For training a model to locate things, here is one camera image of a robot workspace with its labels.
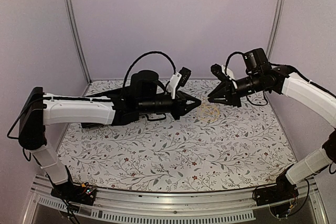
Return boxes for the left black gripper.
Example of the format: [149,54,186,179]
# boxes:
[139,91,202,121]

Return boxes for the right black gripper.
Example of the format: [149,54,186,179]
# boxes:
[208,72,263,108]

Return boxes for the yellow cable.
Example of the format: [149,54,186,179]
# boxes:
[196,103,221,124]

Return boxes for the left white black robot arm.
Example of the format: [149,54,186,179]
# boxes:
[7,51,201,200]

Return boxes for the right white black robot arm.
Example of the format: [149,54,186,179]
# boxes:
[208,48,335,201]

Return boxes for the floral tablecloth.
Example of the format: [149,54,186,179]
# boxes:
[58,80,296,192]

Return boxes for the black three-compartment bin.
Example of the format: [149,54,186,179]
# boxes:
[89,85,151,126]

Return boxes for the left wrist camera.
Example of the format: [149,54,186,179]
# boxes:
[166,67,192,100]

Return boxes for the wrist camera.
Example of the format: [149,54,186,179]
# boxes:
[166,67,192,100]
[211,64,236,82]

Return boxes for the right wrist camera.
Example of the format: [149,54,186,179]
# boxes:
[211,64,236,82]

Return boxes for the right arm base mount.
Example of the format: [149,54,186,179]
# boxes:
[252,176,299,206]

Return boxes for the right aluminium corner post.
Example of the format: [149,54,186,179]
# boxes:
[266,0,285,59]

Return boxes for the aluminium front rail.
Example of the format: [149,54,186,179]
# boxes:
[23,176,329,223]

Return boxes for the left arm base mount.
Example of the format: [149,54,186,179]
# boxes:
[51,181,97,206]

